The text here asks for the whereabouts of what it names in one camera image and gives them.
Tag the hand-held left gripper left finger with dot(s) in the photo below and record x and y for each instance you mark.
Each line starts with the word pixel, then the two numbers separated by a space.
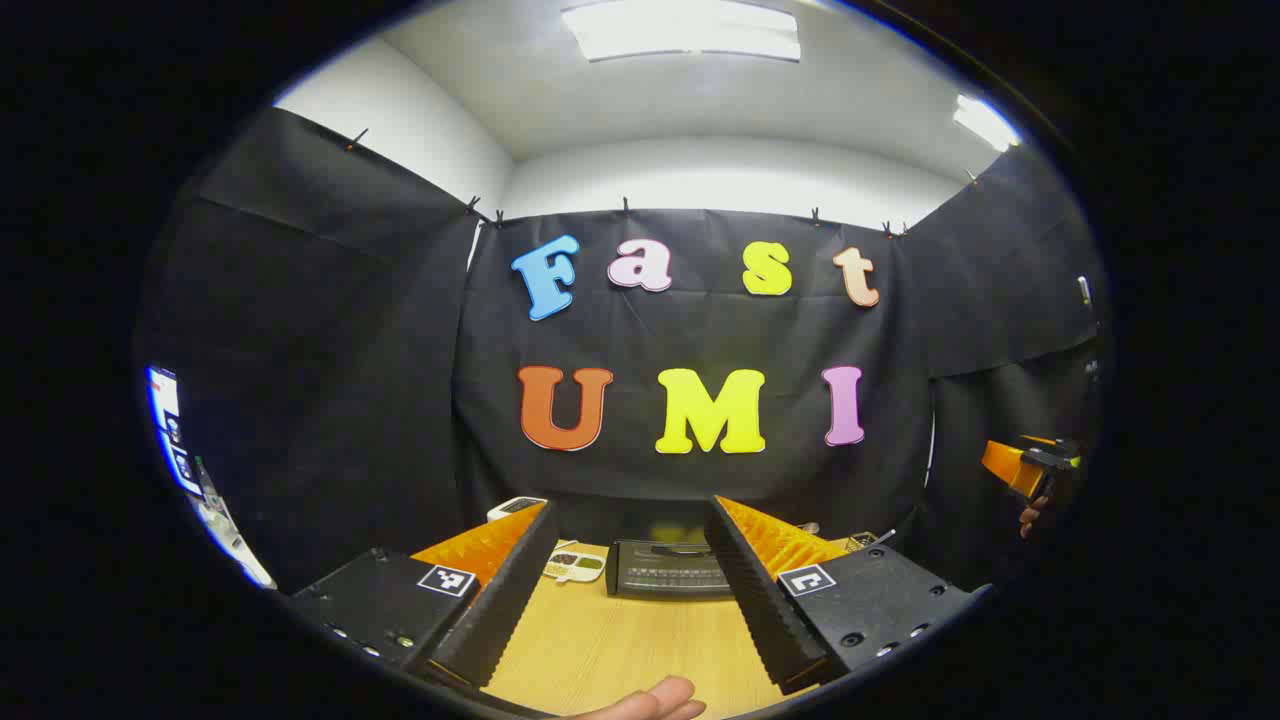
pixel 505 600

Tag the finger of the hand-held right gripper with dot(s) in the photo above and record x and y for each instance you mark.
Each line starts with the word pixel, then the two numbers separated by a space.
pixel 1010 462

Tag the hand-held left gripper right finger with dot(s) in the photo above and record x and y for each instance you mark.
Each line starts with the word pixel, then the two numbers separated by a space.
pixel 760 610

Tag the black electric oven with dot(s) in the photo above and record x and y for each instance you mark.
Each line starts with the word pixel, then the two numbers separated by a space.
pixel 665 575

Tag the white toaster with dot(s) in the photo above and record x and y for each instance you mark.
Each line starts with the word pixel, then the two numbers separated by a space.
pixel 512 507

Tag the black backdrop cloth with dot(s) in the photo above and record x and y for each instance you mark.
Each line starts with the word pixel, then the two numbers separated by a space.
pixel 700 330

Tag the small ceiling light panel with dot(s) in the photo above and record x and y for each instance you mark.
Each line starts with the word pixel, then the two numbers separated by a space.
pixel 985 122

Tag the lit computer screen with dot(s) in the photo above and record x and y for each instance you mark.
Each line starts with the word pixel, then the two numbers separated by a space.
pixel 167 420

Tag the row of cloth clips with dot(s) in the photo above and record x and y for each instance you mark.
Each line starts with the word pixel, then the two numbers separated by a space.
pixel 625 206

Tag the large ceiling light panel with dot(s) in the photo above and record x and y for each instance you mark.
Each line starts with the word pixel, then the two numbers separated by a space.
pixel 680 30

